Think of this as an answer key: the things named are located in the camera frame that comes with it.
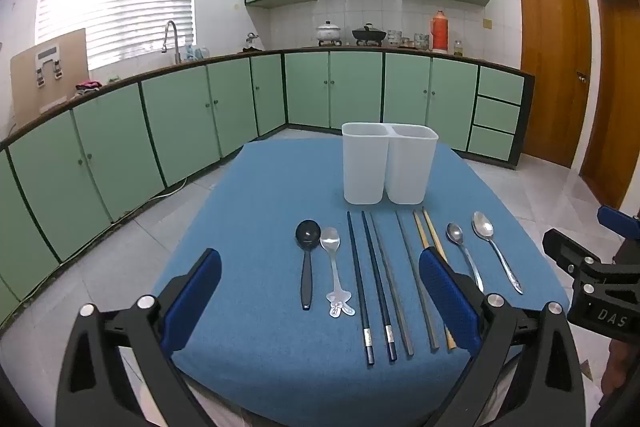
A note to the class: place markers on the brown wooden door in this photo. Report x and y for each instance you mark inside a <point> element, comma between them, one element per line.
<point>617,97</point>
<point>550,67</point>

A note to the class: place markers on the blue tablecloth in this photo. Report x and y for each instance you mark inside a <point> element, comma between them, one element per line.
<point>275,207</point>

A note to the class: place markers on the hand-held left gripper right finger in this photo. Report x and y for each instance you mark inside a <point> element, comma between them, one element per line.
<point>445,297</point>

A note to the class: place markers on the orange thermos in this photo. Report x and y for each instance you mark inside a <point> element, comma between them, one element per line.
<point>439,34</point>

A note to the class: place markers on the green lower cabinets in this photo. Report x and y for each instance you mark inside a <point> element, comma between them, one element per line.
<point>175,127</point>

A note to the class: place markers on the cardboard box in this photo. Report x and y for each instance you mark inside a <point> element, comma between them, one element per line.
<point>27,87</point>

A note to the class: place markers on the clear bottles by sink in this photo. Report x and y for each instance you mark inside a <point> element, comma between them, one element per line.
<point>196,52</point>

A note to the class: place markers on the dark blue chopstick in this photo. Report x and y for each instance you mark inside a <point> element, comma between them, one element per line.
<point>358,277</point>
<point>377,282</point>

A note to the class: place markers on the black wok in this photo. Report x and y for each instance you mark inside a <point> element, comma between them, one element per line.
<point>369,34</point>

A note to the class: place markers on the large silver spoon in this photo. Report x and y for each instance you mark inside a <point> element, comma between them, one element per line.
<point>483,225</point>

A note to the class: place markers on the grey metal chopstick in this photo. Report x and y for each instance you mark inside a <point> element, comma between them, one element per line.
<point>410,257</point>
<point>390,282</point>

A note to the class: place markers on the pink cloth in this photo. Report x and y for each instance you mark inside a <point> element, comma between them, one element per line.
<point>89,86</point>

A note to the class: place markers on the person's right hand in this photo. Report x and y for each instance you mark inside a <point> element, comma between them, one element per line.
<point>615,372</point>

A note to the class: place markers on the white cooking pot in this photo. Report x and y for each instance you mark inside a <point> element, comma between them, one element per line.
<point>329,32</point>

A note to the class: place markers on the green cabinet drawer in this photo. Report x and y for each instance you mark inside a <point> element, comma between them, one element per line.
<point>491,143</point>
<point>500,86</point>
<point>496,115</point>

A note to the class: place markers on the silver kitchen faucet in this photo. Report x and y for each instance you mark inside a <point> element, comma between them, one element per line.
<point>176,42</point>

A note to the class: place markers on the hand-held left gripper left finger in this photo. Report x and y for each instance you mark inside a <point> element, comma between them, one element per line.
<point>195,302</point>

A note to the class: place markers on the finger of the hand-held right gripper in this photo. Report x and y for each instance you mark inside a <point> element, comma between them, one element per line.
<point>562,249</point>
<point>620,221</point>

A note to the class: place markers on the small silver spoon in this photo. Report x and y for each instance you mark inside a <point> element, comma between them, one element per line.
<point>454,233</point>

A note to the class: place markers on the wooden chopstick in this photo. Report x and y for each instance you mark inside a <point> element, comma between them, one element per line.
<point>430,224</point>
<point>419,227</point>

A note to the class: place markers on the silver kettle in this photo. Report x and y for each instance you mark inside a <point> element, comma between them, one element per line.
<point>251,41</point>

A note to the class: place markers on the black plastic spoon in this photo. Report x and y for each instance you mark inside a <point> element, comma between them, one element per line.
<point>307,232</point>

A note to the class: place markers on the white two-compartment utensil holder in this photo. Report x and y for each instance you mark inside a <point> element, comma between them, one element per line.
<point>365,167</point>

